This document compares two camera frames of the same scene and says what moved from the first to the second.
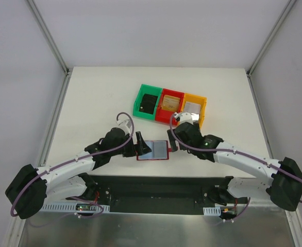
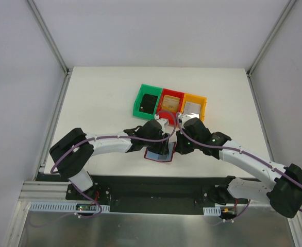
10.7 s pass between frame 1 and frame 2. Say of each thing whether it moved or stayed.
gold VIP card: stayed
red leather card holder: moved
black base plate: stayed
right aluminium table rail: stayed
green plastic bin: stayed
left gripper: moved
